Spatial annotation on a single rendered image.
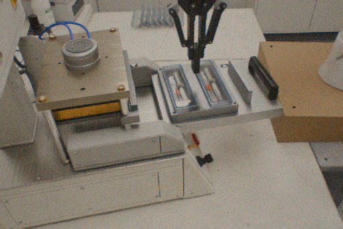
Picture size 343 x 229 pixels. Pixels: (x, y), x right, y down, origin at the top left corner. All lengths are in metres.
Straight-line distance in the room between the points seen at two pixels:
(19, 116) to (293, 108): 0.73
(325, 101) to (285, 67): 0.19
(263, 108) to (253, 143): 0.24
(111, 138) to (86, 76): 0.14
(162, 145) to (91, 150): 0.15
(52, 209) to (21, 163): 0.14
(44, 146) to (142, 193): 0.26
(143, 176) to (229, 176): 0.28
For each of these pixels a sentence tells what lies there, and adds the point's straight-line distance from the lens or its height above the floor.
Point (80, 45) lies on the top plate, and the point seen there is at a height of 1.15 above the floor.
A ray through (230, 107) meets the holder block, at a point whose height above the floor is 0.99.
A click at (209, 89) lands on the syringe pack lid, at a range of 0.81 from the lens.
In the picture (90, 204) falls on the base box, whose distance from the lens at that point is 0.84.
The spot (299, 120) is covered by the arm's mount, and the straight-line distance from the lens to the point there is 1.01.
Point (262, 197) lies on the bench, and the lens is 0.92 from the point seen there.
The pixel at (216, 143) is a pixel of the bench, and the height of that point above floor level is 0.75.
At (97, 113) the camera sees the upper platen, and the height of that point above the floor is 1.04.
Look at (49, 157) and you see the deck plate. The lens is 0.80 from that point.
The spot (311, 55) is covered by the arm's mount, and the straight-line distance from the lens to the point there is 1.25.
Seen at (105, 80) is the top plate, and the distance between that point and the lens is 0.68.
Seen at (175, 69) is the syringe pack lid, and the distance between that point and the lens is 0.88.
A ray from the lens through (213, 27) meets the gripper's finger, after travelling 0.75.
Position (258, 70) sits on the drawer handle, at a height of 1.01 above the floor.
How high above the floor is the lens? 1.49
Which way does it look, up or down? 42 degrees down
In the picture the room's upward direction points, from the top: 3 degrees counter-clockwise
